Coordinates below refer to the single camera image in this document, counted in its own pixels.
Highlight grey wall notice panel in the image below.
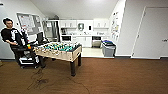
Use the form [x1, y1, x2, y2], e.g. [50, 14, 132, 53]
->
[16, 12, 43, 36]

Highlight blue lidded recycling bin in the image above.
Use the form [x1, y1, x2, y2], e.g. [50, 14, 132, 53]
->
[101, 39, 115, 47]

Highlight black monitor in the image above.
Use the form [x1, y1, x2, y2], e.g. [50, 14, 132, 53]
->
[35, 31, 45, 45]

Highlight black wheeled cart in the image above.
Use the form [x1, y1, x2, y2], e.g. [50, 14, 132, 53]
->
[14, 31, 47, 70]

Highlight white door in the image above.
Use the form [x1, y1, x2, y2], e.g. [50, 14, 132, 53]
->
[131, 6, 168, 61]

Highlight grey trash bin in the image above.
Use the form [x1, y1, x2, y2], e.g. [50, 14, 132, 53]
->
[102, 44, 117, 58]

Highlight black microwave oven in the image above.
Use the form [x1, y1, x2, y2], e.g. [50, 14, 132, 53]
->
[61, 34, 72, 42]

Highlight white base cabinet with doors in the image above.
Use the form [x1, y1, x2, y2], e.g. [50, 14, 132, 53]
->
[75, 35, 93, 49]

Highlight yellow wall poster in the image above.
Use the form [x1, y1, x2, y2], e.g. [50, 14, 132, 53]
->
[114, 25, 121, 34]

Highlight white wall cabinet three doors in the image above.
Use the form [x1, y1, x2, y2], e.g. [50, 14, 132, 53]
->
[92, 18, 111, 30]

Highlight red white wall poster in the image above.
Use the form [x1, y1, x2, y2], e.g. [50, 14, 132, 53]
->
[111, 11, 120, 27]

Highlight white wall cabinet two doors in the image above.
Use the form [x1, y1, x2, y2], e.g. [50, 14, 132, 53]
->
[59, 18, 78, 30]

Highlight green foosball table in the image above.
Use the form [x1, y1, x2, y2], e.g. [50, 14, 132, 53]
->
[32, 41, 83, 78]

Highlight person in black shirt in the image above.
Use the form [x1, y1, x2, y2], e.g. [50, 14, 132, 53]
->
[0, 17, 28, 67]

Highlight stainless steel refrigerator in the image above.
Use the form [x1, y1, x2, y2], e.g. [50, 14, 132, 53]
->
[44, 19, 61, 43]

